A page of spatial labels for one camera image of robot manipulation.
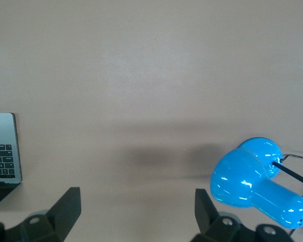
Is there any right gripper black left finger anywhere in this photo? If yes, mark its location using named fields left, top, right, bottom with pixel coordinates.
left=0, top=186, right=81, bottom=242

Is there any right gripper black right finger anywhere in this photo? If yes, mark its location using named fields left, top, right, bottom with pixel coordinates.
left=190, top=188, right=295, bottom=242

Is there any silver grey laptop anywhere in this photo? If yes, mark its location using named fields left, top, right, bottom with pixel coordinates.
left=0, top=112, right=23, bottom=211

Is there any blue desk lamp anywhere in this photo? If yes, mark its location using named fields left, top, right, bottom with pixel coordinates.
left=209, top=137, right=303, bottom=229

